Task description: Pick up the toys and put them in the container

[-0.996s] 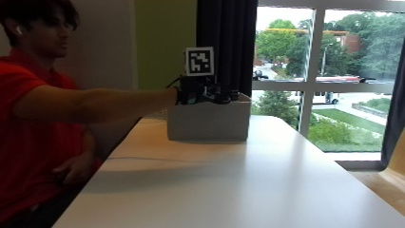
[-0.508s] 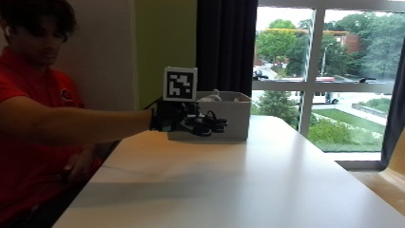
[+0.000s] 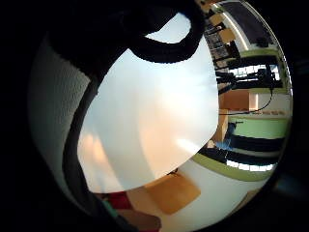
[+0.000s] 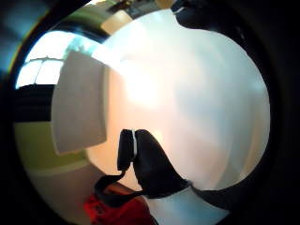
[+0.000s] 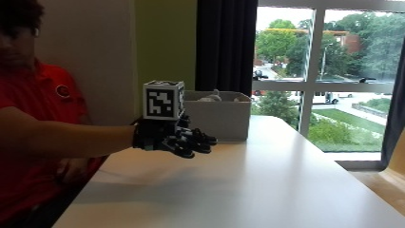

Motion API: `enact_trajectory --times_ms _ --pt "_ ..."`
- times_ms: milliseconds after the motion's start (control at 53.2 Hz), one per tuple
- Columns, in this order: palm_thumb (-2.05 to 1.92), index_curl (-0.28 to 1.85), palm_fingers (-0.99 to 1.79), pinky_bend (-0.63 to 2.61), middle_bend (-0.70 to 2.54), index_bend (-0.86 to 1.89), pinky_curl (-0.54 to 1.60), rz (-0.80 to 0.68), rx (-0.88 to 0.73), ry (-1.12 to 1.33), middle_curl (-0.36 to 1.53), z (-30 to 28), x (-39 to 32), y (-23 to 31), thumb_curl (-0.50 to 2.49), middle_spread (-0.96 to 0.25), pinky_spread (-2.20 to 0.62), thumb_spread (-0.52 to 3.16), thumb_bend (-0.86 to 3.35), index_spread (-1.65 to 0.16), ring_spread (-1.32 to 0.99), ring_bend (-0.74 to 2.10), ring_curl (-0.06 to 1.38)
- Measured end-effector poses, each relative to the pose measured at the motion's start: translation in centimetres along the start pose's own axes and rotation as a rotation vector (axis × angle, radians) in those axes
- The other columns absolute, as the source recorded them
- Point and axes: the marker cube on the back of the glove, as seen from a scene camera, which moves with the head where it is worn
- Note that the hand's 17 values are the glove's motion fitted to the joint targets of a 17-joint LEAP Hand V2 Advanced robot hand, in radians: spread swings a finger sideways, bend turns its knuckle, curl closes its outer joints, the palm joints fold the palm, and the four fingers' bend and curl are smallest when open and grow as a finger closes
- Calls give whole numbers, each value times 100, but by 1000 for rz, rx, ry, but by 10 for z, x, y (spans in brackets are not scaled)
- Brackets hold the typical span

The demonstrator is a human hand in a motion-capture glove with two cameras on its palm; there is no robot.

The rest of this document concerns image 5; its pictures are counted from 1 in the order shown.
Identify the dark curtain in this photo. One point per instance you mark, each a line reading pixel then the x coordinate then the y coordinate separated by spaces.
pixel 225 46
pixel 394 117

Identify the white window frame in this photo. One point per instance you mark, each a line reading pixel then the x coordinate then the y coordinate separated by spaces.
pixel 314 82

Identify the white cardboard box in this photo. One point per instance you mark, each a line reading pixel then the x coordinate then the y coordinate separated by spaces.
pixel 218 115

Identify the the person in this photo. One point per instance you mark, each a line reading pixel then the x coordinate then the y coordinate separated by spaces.
pixel 37 110

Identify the white soft toy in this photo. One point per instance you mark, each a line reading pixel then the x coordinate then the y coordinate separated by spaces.
pixel 210 97

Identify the white marker cube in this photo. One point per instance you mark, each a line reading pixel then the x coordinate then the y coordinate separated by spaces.
pixel 162 100

